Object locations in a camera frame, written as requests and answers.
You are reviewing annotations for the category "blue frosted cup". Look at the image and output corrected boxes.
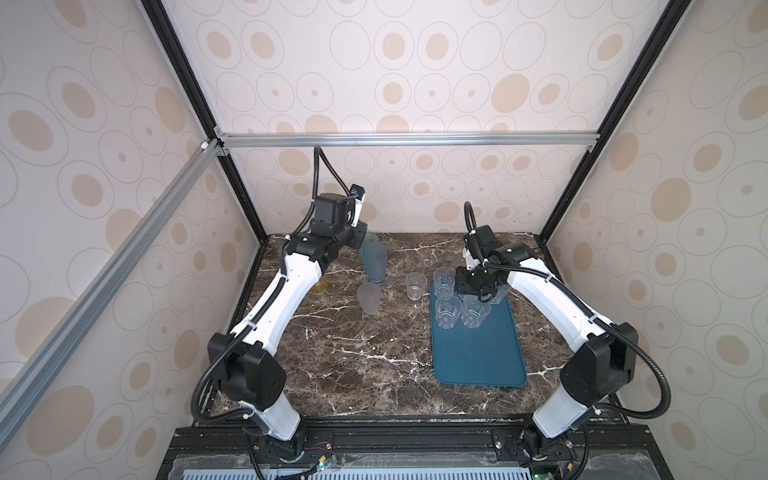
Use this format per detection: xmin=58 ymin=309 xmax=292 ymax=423
xmin=361 ymin=242 xmax=388 ymax=284

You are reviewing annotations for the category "clear faceted cup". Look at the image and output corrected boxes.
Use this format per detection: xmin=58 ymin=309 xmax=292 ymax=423
xmin=434 ymin=295 xmax=463 ymax=330
xmin=432 ymin=266 xmax=456 ymax=299

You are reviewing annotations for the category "clear textured cup front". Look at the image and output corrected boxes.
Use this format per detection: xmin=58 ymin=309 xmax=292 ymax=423
xmin=405 ymin=272 xmax=427 ymax=301

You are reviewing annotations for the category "small clear cup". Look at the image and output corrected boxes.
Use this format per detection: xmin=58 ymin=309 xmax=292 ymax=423
xmin=489 ymin=284 xmax=511 ymax=305

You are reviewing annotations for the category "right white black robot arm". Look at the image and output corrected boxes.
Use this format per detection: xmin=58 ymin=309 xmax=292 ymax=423
xmin=455 ymin=202 xmax=672 ymax=443

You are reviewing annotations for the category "clear textured cup middle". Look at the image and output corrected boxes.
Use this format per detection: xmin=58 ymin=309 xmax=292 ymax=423
xmin=461 ymin=296 xmax=492 ymax=329

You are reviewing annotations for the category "teal plastic tray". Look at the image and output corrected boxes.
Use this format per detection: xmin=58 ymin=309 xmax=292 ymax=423
xmin=429 ymin=290 xmax=527 ymax=388

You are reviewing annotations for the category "frosted grey cup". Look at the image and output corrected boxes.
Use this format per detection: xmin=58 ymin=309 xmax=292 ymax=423
xmin=357 ymin=282 xmax=382 ymax=315

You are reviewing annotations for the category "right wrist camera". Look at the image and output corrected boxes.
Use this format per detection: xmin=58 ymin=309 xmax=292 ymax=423
xmin=462 ymin=225 xmax=501 ymax=270

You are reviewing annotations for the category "clear textured cup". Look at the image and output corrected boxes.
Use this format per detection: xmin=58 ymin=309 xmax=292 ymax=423
xmin=461 ymin=296 xmax=492 ymax=329
xmin=405 ymin=272 xmax=427 ymax=301

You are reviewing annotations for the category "clear faceted cup front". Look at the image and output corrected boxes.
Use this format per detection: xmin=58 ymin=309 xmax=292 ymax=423
xmin=432 ymin=266 xmax=456 ymax=299

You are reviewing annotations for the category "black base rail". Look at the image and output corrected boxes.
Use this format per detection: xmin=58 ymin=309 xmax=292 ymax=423
xmin=156 ymin=419 xmax=672 ymax=479

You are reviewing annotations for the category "right black frame post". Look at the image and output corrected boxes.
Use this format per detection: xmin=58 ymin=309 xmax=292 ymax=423
xmin=537 ymin=0 xmax=693 ymax=244

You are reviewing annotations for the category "left diagonal aluminium bar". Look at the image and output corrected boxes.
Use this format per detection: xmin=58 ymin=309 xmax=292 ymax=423
xmin=1 ymin=138 xmax=223 ymax=449

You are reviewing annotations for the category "horizontal aluminium frame bar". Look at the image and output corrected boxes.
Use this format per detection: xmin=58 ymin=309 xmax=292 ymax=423
xmin=221 ymin=130 xmax=600 ymax=148

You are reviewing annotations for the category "black frame post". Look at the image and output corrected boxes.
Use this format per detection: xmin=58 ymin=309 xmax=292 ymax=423
xmin=140 ymin=0 xmax=268 ymax=243
xmin=537 ymin=0 xmax=693 ymax=244

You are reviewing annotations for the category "left black frame post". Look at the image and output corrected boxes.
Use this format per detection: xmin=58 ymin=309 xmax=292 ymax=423
xmin=140 ymin=0 xmax=268 ymax=243

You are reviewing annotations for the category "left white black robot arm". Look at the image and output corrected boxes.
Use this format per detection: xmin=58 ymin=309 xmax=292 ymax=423
xmin=190 ymin=182 xmax=367 ymax=441

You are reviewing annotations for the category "yellow plastic cup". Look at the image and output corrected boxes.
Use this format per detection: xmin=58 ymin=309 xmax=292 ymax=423
xmin=311 ymin=278 xmax=328 ymax=295

